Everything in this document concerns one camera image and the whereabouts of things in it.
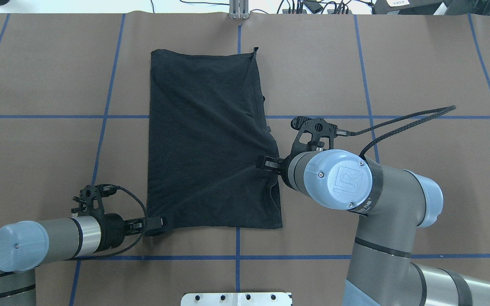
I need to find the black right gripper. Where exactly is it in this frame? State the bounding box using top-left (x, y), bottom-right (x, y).
top-left (256, 116), bottom-right (350, 174)

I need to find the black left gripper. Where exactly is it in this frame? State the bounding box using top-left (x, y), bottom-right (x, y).
top-left (71, 184), bottom-right (168, 251)

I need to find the black printed t-shirt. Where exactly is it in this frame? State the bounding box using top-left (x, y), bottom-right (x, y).
top-left (147, 49), bottom-right (283, 236)

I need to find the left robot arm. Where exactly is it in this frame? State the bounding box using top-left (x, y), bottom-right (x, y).
top-left (0, 184), bottom-right (166, 306)

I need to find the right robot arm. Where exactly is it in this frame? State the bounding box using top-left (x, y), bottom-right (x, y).
top-left (256, 116), bottom-right (490, 306)

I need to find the brown table cover mat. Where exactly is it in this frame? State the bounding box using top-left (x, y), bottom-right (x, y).
top-left (0, 11), bottom-right (490, 306)

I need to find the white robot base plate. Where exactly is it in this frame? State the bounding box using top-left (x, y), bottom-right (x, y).
top-left (180, 292), bottom-right (293, 306)

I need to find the aluminium frame post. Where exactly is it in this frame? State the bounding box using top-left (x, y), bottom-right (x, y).
top-left (229, 0), bottom-right (250, 20)

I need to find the black cable bundle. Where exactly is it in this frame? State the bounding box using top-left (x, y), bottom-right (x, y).
top-left (280, 0), bottom-right (352, 15)

